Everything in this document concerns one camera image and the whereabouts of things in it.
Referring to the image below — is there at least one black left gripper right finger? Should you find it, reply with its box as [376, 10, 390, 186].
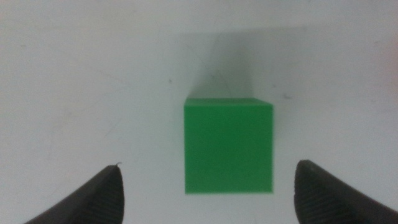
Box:
[294, 159, 398, 224]

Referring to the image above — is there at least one green cube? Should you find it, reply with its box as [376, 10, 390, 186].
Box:
[183, 97, 275, 195]

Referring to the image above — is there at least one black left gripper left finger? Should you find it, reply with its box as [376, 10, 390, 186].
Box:
[24, 162, 126, 224]

